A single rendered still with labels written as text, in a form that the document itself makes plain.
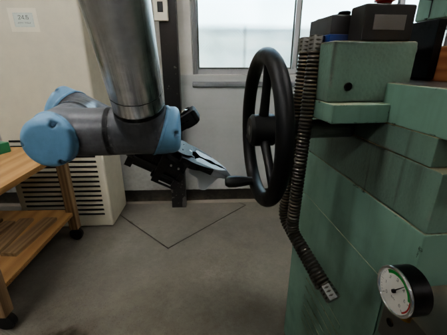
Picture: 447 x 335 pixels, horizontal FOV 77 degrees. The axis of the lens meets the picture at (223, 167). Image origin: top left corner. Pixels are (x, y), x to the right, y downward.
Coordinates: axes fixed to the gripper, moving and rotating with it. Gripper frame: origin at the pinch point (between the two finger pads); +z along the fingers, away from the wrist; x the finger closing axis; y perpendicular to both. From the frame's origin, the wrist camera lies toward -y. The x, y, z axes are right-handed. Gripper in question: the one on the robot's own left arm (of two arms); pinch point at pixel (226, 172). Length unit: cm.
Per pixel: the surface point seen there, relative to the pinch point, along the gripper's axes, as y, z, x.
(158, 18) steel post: -19, -39, -117
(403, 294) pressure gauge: -7.3, 16.9, 31.6
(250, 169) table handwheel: -2.4, 4.9, -1.7
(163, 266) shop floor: 78, 15, -52
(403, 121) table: -25.1, 13.7, 16.4
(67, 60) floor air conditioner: 19, -68, -98
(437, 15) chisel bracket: -43.3, 16.3, 3.2
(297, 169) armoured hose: -9.8, 8.4, 9.0
